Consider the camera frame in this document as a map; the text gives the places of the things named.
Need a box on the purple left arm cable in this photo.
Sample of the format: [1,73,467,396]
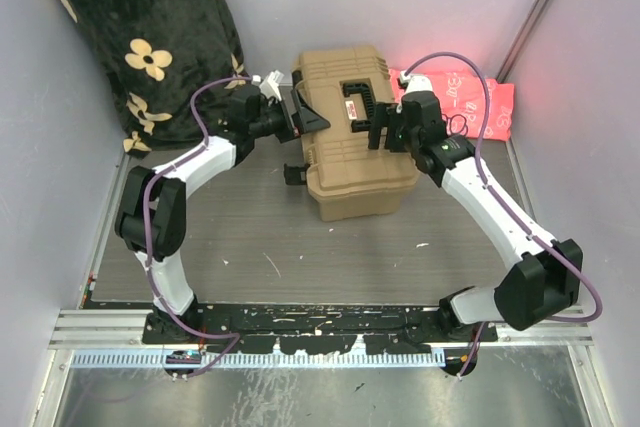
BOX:
[142,75,259,378]

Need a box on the white slotted cable duct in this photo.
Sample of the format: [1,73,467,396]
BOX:
[70,347,446,370]

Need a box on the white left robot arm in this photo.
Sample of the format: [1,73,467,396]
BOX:
[115,85,331,343]

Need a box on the black floral plush blanket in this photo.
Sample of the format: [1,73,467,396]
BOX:
[60,0,247,157]

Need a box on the pink printed cloth bag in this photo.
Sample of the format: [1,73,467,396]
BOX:
[387,66,515,142]

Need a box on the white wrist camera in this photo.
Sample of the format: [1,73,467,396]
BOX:
[251,70,284,101]
[397,72,435,105]

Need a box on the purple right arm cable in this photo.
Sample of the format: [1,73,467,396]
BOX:
[399,51,604,378]

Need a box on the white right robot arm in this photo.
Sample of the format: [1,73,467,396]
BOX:
[368,91,583,341]

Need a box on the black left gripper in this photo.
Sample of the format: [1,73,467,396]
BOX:
[250,89,330,144]

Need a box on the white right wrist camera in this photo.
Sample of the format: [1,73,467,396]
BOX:
[397,72,435,105]

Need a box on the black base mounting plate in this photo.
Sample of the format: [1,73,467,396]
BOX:
[142,304,479,355]

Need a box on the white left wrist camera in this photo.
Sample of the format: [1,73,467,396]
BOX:
[251,70,284,101]

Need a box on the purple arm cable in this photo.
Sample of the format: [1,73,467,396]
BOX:
[399,51,604,378]
[142,75,259,378]

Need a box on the tan plastic tool case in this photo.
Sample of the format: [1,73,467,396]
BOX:
[292,45,419,222]

